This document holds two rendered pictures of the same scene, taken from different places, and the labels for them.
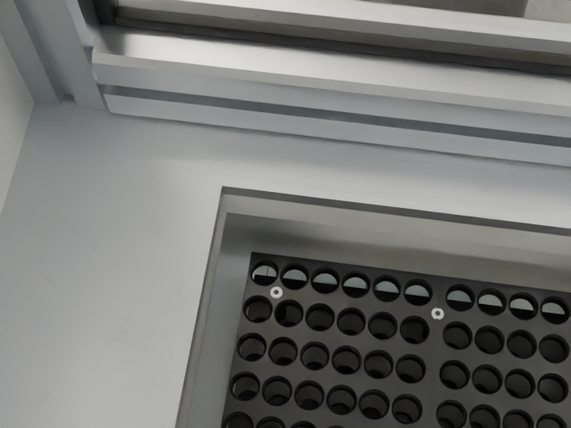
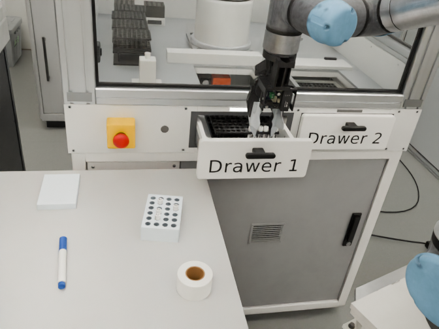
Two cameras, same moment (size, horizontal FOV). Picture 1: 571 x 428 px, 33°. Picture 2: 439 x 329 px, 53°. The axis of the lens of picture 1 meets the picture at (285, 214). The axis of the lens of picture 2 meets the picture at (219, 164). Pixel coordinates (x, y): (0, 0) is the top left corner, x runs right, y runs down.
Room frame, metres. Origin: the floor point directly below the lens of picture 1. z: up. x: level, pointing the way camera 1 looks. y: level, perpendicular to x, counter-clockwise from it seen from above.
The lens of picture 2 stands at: (1.14, -0.91, 1.44)
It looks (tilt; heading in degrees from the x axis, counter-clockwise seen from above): 32 degrees down; 155
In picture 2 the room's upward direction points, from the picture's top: 7 degrees clockwise
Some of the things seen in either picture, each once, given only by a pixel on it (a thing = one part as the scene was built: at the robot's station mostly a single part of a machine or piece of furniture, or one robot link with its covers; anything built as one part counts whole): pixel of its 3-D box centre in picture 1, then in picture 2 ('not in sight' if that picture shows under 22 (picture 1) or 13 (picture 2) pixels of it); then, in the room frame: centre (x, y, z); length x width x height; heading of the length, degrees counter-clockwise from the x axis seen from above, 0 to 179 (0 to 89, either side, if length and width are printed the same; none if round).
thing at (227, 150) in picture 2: not in sight; (254, 158); (0.32, -0.42, 0.87); 0.29 x 0.02 x 0.11; 79
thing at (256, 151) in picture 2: not in sight; (259, 153); (0.35, -0.43, 0.91); 0.07 x 0.04 x 0.01; 79
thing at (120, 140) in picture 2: not in sight; (121, 140); (0.17, -0.73, 0.88); 0.04 x 0.03 x 0.04; 79
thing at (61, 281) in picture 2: not in sight; (62, 261); (0.45, -0.90, 0.77); 0.14 x 0.02 x 0.02; 174
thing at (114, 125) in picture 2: not in sight; (121, 133); (0.14, -0.72, 0.88); 0.07 x 0.05 x 0.07; 79
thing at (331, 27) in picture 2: not in sight; (328, 17); (0.47, -0.40, 1.26); 0.11 x 0.11 x 0.08; 7
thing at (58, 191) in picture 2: not in sight; (59, 190); (0.21, -0.89, 0.77); 0.13 x 0.09 x 0.02; 169
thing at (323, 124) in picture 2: not in sight; (345, 132); (0.24, -0.09, 0.87); 0.29 x 0.02 x 0.11; 79
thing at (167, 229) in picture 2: not in sight; (162, 217); (0.38, -0.68, 0.78); 0.12 x 0.08 x 0.04; 159
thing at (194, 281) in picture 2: not in sight; (194, 280); (0.59, -0.67, 0.78); 0.07 x 0.07 x 0.04
